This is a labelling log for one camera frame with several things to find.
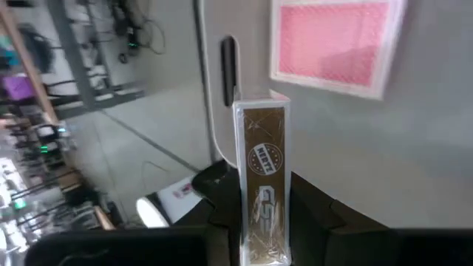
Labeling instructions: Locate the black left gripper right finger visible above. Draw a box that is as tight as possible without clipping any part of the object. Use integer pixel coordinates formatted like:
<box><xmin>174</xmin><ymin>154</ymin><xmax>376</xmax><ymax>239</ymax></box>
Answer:
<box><xmin>290</xmin><ymin>171</ymin><xmax>473</xmax><ymax>266</ymax></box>

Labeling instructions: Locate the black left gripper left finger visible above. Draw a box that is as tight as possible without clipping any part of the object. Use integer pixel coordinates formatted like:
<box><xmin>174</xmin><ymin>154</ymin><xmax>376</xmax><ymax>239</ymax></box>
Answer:
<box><xmin>23</xmin><ymin>166</ymin><xmax>243</xmax><ymax>266</ymax></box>

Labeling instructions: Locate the gold card box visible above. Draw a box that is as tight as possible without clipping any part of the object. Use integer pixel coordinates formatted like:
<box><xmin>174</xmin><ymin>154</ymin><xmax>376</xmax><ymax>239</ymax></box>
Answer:
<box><xmin>231</xmin><ymin>89</ymin><xmax>293</xmax><ymax>266</ymax></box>

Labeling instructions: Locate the pink card box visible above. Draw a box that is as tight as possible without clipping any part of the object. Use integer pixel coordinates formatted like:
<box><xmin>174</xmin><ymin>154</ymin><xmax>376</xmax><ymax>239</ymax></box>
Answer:
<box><xmin>268</xmin><ymin>0</ymin><xmax>408</xmax><ymax>101</ymax></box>

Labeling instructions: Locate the grey metal rack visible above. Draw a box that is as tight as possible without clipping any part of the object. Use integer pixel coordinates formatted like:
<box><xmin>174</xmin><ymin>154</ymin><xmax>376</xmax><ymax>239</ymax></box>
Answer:
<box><xmin>46</xmin><ymin>0</ymin><xmax>147</xmax><ymax>121</ymax></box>

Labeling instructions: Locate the wooden workbench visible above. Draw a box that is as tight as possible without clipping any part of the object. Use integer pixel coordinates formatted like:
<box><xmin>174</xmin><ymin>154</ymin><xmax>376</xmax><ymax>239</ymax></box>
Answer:
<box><xmin>0</xmin><ymin>0</ymin><xmax>62</xmax><ymax>126</ymax></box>

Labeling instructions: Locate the purple box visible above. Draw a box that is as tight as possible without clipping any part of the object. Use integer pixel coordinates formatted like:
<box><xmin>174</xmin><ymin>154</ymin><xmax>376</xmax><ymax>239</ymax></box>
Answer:
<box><xmin>1</xmin><ymin>72</ymin><xmax>37</xmax><ymax>101</ymax></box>

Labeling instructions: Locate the black office chair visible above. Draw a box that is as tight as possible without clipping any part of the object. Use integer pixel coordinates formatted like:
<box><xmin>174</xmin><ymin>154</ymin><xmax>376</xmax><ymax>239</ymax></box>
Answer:
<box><xmin>16</xmin><ymin>22</ymin><xmax>55</xmax><ymax>74</ymax></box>

